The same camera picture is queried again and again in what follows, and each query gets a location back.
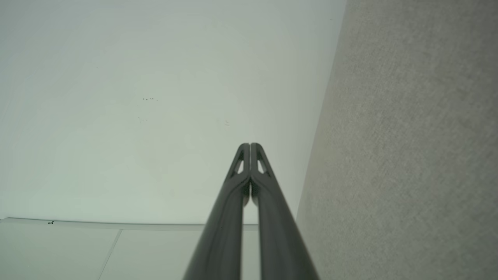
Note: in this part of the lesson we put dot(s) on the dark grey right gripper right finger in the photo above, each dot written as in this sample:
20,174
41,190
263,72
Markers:
278,233

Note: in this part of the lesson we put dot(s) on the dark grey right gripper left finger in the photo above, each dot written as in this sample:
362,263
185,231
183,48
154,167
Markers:
223,225

